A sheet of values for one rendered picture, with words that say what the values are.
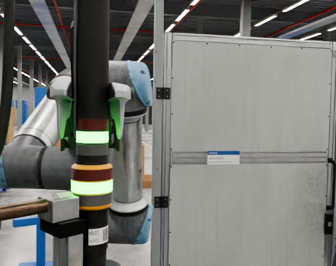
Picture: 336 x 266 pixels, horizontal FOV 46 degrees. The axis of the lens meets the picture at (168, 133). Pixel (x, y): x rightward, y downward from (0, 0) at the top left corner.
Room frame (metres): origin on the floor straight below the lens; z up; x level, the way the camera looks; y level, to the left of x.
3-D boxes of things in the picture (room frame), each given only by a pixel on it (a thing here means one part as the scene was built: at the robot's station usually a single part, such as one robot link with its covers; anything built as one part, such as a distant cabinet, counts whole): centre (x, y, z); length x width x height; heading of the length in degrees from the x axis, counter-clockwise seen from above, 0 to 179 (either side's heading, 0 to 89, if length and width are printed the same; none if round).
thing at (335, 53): (2.44, -1.05, 1.82); 0.09 x 0.04 x 0.23; 101
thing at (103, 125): (0.42, 0.08, 1.53); 0.03 x 0.03 x 0.01
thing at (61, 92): (0.42, 0.11, 1.54); 0.09 x 0.03 x 0.06; 1
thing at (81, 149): (0.42, 0.08, 1.50); 0.03 x 0.03 x 0.01
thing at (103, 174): (0.42, 0.08, 1.48); 0.04 x 0.04 x 0.01
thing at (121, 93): (0.43, 0.06, 1.54); 0.09 x 0.03 x 0.06; 21
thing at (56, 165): (0.68, 0.15, 1.44); 0.11 x 0.08 x 0.11; 88
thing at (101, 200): (0.42, 0.08, 1.45); 0.04 x 0.04 x 0.01
